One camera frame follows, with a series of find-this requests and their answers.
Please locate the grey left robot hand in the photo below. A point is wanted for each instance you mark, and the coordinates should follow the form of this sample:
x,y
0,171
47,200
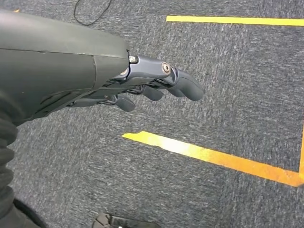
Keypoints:
x,y
59,69

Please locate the yellow straight floor tape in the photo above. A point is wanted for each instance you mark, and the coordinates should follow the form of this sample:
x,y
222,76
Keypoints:
x,y
237,20

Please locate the yellow angled floor tape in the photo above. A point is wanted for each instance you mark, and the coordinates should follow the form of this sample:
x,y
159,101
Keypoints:
x,y
213,157

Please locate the black robot foot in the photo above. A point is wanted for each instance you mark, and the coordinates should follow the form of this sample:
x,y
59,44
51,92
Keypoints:
x,y
123,222

